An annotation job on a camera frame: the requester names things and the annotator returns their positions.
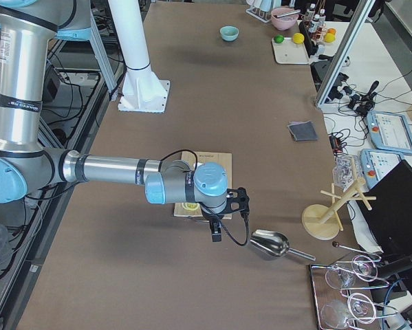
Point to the green lime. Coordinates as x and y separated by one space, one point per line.
279 38

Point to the wooden mug tree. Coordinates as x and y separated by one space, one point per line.
323 222

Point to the blue teach pendant far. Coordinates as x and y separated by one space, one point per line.
390 131

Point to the metal scoop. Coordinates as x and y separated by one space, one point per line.
276 244

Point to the blue teach pendant near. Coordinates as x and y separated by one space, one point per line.
376 164

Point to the beige plastic tray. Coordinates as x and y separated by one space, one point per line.
289 53

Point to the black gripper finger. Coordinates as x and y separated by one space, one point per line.
215 228

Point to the blue teach pendant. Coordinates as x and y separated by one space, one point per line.
376 164
390 131

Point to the yellow lemon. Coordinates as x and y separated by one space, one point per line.
298 38

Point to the black monitor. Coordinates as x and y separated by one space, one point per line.
390 219

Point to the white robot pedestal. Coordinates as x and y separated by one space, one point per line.
142 90

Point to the pink bowl with ice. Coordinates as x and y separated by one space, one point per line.
284 18

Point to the wine glass rack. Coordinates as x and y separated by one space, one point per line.
342 293

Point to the aluminium frame post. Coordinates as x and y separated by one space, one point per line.
359 17

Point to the wooden cutting board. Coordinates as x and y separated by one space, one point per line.
193 210

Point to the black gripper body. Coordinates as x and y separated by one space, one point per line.
213 218

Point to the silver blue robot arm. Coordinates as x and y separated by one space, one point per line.
26 166

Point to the small teal bowl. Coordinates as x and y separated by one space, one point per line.
229 33

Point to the grey folded cloth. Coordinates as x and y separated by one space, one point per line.
302 131

